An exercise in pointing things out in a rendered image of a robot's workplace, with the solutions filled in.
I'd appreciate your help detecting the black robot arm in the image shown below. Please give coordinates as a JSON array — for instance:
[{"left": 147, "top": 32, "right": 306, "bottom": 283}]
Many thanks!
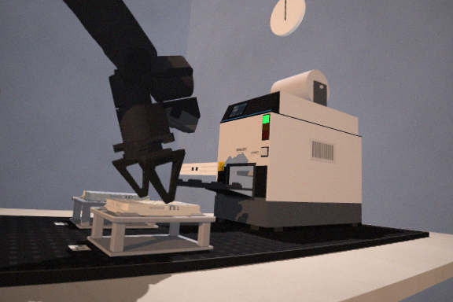
[{"left": 63, "top": 0, "right": 201, "bottom": 138}]

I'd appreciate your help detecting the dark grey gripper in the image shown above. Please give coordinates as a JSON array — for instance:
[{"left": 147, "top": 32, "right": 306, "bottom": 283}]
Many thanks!
[{"left": 112, "top": 101, "right": 186, "bottom": 204}]

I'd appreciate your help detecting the white multiwell plate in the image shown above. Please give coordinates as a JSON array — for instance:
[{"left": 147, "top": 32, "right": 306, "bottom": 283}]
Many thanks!
[{"left": 82, "top": 191, "right": 149, "bottom": 201}]

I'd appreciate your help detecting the white roll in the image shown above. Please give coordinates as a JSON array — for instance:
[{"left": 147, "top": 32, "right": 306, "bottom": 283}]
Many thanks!
[{"left": 271, "top": 69, "right": 330, "bottom": 101}]

